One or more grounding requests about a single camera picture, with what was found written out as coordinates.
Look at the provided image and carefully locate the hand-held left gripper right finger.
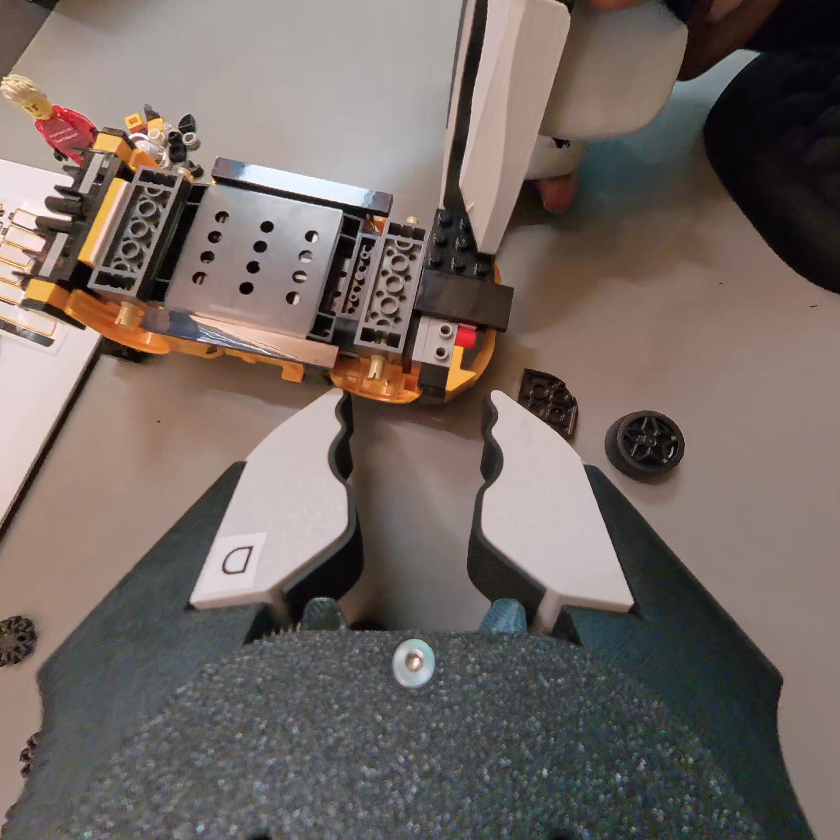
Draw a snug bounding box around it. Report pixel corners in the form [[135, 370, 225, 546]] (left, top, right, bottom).
[[467, 390, 636, 634]]

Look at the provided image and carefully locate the lego sticker sheet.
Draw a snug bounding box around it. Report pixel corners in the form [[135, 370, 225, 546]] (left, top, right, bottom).
[[0, 197, 70, 355]]

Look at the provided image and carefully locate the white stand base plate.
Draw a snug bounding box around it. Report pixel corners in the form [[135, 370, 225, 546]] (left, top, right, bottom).
[[0, 157, 109, 526]]

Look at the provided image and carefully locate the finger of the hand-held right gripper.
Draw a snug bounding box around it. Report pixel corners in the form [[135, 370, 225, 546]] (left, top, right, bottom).
[[459, 0, 571, 256], [441, 0, 490, 217]]

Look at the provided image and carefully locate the black lego wheel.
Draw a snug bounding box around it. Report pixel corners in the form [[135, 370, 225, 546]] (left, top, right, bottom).
[[604, 410, 686, 484]]

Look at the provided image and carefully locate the pile of small lego parts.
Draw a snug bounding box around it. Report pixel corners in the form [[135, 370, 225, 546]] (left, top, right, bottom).
[[123, 104, 203, 179]]

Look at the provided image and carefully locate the black quarter-round lego plate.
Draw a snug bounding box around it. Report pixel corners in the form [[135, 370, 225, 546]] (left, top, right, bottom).
[[517, 369, 580, 439], [430, 209, 494, 277]]

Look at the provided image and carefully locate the red lego piece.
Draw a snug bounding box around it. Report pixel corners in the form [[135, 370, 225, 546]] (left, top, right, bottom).
[[0, 73, 99, 164]]

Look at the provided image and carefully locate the black mesh chair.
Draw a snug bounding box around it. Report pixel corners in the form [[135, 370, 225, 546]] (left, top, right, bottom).
[[704, 49, 840, 296]]

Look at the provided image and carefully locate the orange lego car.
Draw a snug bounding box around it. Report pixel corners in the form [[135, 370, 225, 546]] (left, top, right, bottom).
[[23, 128, 516, 406]]

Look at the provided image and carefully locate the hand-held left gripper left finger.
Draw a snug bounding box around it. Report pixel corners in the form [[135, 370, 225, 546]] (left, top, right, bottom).
[[189, 387, 364, 634]]

